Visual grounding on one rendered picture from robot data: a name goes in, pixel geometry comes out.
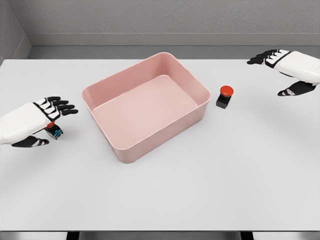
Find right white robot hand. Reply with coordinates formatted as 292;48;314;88
246;48;320;97

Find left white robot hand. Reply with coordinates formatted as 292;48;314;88
0;96;79;148

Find pink rectangular plastic basket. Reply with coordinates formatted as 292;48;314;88
80;52;211;165

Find red button switch, blue base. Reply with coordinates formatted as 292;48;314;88
44;121;64;140

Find red button industrial switch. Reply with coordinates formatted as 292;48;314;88
215;85;235;110

